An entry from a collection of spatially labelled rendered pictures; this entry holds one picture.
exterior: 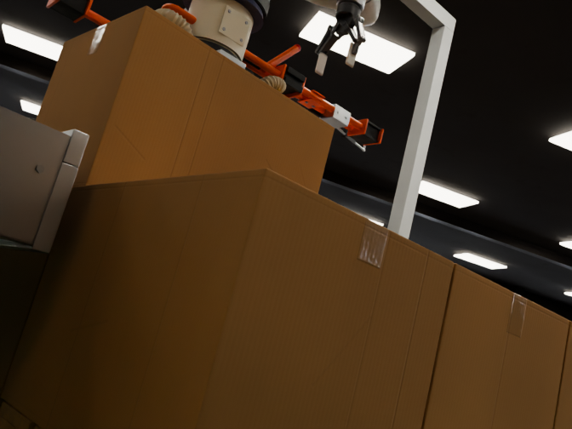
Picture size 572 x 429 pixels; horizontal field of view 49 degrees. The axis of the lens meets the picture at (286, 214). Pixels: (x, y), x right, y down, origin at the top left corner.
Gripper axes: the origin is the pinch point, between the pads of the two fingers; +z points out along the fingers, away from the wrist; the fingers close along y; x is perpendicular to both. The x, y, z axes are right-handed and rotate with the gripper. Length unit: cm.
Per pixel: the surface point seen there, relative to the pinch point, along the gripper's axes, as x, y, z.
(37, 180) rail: -81, 36, 71
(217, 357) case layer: -69, 81, 89
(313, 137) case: -15.8, 19.3, 32.8
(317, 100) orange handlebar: -5.4, 3.1, 14.7
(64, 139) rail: -79, 36, 63
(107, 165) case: -66, 23, 61
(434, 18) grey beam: 213, -165, -189
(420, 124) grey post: 224, -166, -104
